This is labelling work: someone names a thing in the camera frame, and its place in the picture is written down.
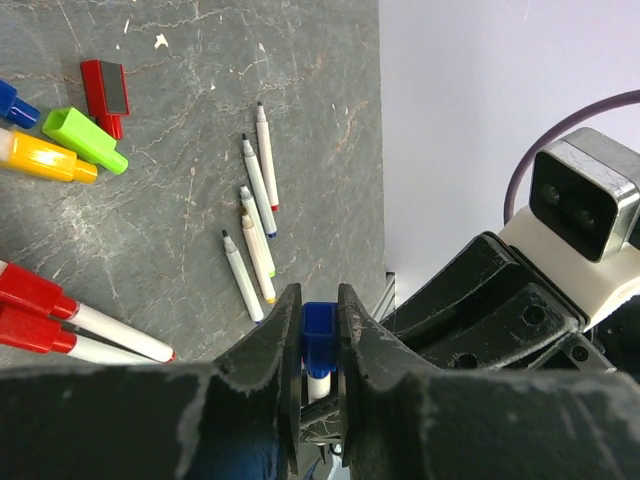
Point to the white marker green cap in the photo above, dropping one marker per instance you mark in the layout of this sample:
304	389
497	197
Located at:
248	202

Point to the white marker red eraser cap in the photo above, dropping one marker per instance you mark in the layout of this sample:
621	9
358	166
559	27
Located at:
28	291

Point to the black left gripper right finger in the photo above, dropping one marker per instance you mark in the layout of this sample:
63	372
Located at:
378	389

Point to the uncapped white marker red end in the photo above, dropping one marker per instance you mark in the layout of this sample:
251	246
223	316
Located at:
266	156

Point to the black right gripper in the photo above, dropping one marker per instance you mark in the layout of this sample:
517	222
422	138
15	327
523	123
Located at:
489	308

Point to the white marker yellow cap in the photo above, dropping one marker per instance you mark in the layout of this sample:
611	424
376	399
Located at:
256	254

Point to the white marker blue eraser cap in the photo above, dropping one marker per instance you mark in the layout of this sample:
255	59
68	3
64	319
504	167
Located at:
242	278

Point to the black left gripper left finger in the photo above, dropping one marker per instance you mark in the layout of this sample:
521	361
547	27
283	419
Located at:
256	396

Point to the uncapped white marker blue end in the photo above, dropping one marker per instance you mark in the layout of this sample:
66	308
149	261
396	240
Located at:
259	187

